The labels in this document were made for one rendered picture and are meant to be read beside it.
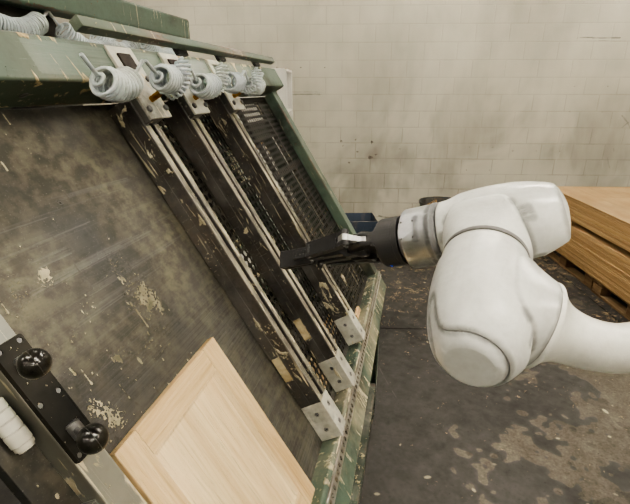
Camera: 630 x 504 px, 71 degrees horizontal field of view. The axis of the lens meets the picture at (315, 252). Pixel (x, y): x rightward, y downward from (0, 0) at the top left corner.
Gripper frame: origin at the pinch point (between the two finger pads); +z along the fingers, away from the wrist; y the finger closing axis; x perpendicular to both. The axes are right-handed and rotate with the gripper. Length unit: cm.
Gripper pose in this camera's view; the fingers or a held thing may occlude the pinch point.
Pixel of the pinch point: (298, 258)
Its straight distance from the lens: 77.7
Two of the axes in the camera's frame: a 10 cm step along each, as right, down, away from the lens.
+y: -5.7, -2.4, -7.9
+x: -0.2, 9.6, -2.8
